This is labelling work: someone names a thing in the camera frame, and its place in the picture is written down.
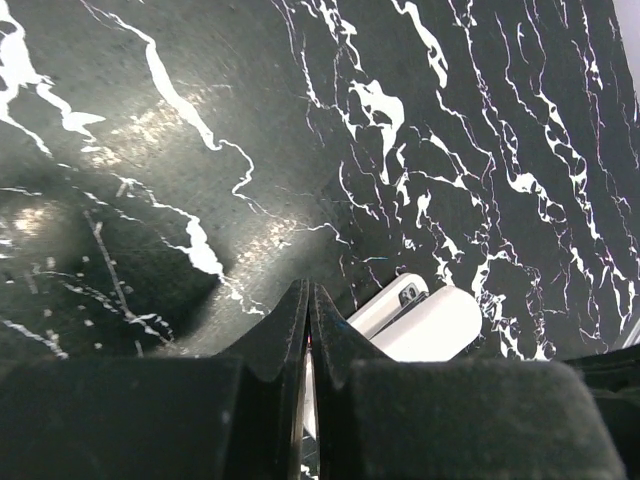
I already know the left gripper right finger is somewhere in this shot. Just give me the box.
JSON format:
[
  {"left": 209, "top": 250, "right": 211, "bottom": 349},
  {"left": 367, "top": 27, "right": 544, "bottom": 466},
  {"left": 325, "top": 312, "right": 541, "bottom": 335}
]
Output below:
[{"left": 309, "top": 285, "right": 627, "bottom": 479}]

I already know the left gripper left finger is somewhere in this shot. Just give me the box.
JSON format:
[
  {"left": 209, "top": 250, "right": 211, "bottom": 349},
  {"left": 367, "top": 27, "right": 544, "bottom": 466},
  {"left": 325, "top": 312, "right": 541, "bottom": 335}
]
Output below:
[{"left": 1, "top": 280, "right": 309, "bottom": 479}]

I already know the beige stapler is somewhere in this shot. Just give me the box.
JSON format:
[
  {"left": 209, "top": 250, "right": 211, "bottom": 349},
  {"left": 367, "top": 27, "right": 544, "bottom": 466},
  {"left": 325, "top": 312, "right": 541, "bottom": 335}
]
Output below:
[{"left": 292, "top": 272, "right": 484, "bottom": 480}]

